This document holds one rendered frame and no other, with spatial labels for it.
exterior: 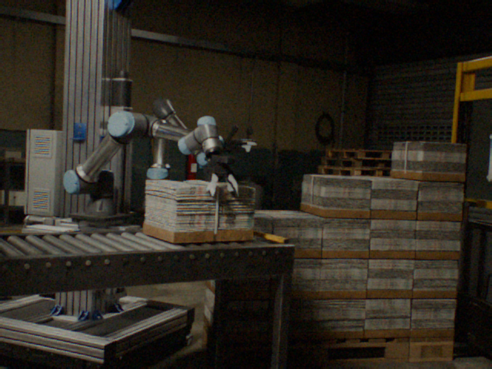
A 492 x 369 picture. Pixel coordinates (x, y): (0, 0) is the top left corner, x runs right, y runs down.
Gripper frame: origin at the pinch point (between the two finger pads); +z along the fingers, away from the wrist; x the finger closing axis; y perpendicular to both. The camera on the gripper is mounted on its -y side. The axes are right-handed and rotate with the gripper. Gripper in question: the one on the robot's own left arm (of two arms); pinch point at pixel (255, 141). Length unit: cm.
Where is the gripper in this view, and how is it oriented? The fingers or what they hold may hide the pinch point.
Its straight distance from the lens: 372.6
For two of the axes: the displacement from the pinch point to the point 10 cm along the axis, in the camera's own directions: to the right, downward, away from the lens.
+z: 10.0, 0.6, 0.3
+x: 0.2, 1.9, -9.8
